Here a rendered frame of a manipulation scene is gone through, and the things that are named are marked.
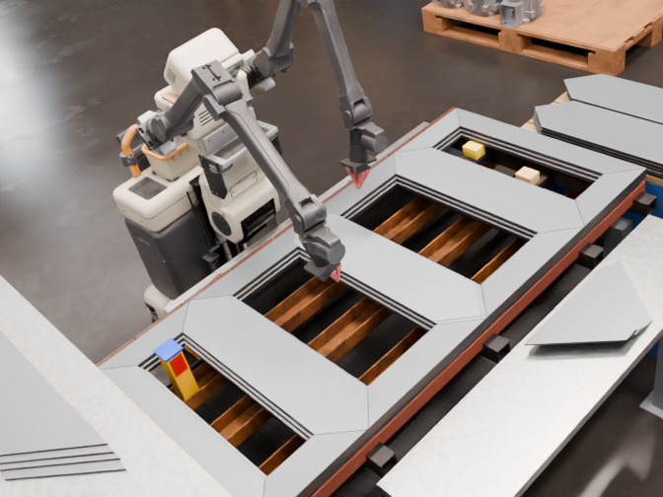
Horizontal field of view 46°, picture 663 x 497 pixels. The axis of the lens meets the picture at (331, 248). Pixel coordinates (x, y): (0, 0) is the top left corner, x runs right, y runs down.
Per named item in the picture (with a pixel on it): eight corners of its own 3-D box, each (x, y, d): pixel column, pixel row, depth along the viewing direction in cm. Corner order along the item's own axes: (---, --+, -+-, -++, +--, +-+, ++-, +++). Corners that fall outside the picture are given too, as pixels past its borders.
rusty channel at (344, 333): (556, 172, 272) (556, 160, 269) (177, 499, 198) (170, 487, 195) (538, 166, 277) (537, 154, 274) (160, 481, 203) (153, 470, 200)
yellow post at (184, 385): (202, 396, 222) (182, 351, 210) (188, 407, 220) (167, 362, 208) (192, 388, 225) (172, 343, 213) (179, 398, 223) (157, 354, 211)
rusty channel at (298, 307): (509, 156, 285) (509, 144, 282) (136, 457, 211) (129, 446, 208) (492, 150, 290) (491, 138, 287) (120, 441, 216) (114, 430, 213)
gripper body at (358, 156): (377, 163, 241) (377, 140, 238) (354, 173, 235) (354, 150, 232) (361, 157, 245) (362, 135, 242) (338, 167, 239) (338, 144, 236)
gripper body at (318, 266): (346, 253, 206) (336, 236, 200) (322, 281, 203) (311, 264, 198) (331, 245, 210) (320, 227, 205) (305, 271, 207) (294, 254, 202)
